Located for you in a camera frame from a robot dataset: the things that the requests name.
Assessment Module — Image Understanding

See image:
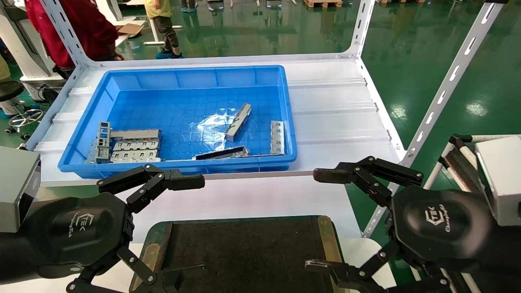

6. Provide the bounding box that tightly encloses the white background table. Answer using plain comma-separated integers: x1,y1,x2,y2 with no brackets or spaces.
114,20,147,48

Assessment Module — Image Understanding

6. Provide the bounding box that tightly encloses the person in red shirt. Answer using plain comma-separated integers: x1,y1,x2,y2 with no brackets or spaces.
24,0,125,78

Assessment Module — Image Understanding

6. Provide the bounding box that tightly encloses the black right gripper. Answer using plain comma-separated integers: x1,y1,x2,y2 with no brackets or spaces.
305,156,496,293

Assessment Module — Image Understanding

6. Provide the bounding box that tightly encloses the white slotted metal shelf rack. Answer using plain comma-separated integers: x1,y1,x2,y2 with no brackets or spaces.
25,0,509,238

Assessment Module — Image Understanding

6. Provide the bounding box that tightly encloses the grey slotted metal part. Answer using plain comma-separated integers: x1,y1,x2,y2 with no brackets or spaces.
270,120,285,155

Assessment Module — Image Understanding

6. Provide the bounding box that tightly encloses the white tubular cart frame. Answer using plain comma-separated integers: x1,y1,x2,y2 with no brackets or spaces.
423,133,501,192

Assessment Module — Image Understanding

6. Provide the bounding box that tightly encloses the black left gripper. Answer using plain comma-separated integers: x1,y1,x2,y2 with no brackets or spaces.
24,163,208,293

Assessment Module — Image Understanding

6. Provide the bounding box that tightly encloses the person in yellow shirt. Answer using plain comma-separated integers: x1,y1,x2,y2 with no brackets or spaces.
144,0,184,59

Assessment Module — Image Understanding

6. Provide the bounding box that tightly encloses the black tray container brass rim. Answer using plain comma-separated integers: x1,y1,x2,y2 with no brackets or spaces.
129,215,350,293

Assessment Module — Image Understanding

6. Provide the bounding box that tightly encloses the blue plastic bin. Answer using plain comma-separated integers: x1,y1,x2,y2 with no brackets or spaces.
57,65,298,179

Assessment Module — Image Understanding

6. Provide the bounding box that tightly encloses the long grey metal part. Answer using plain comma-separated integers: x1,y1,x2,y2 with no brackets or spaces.
112,139,160,151
224,102,252,142
110,129,162,141
109,149,162,163

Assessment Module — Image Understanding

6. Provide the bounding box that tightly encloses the dark long metal part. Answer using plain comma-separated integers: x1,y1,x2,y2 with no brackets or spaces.
193,146,250,160

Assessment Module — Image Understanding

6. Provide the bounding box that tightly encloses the black stool chrome base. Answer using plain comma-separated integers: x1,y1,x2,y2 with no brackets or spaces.
0,80,45,140

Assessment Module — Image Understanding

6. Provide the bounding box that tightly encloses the open cardboard box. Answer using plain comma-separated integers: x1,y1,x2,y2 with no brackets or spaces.
113,22,145,37

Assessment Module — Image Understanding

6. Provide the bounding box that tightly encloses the white machine pedestal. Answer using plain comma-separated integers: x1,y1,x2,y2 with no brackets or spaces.
0,2,70,102

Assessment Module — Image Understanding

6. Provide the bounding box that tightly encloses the grey metal frame part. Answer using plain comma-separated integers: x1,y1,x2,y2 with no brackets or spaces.
94,121,112,163

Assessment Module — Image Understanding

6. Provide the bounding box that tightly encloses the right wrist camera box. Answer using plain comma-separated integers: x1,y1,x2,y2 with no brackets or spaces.
474,136,521,226

